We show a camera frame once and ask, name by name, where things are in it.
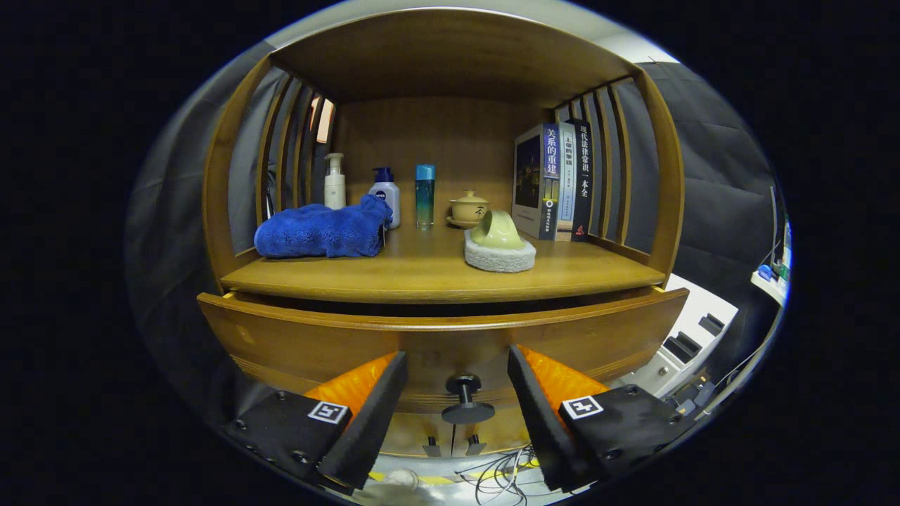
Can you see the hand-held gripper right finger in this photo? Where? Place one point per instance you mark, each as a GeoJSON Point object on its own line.
{"type": "Point", "coordinates": [541, 422]}

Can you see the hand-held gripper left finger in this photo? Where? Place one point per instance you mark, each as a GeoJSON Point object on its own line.
{"type": "Point", "coordinates": [373, 422]}

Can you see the wooden drawer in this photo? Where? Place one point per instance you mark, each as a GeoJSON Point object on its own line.
{"type": "Point", "coordinates": [351, 344]}

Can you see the wooden countertop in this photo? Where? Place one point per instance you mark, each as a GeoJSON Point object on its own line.
{"type": "Point", "coordinates": [422, 270]}

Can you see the white cabinet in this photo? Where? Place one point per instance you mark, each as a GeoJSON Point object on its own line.
{"type": "Point", "coordinates": [696, 330]}

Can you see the wooden cabinet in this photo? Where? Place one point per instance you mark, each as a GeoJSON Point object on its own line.
{"type": "Point", "coordinates": [450, 133]}

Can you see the person's beige clothing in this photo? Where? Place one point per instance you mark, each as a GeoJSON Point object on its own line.
{"type": "Point", "coordinates": [394, 486]}

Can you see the black power strip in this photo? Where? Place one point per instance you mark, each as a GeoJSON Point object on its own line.
{"type": "Point", "coordinates": [692, 397]}

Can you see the blue towel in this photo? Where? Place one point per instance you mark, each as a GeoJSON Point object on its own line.
{"type": "Point", "coordinates": [323, 232]}

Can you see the lidded ceramic tea cup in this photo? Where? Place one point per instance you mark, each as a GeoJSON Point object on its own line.
{"type": "Point", "coordinates": [469, 207]}

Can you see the white bottle blue cap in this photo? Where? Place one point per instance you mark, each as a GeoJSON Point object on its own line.
{"type": "Point", "coordinates": [388, 195]}

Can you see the teal glass bottle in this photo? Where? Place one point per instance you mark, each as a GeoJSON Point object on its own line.
{"type": "Point", "coordinates": [425, 197]}

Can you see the white pump bottle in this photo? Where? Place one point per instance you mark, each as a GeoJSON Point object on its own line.
{"type": "Point", "coordinates": [335, 184]}

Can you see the blue spine book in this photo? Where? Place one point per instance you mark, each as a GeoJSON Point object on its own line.
{"type": "Point", "coordinates": [538, 179]}

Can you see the black spine book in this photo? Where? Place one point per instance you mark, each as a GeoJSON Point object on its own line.
{"type": "Point", "coordinates": [582, 176]}

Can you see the white side table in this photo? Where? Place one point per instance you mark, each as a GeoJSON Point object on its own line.
{"type": "Point", "coordinates": [770, 287]}

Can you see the small blue object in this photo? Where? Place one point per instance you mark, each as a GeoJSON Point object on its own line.
{"type": "Point", "coordinates": [765, 271]}

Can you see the black backdrop cloth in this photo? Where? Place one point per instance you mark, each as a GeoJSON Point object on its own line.
{"type": "Point", "coordinates": [717, 176]}

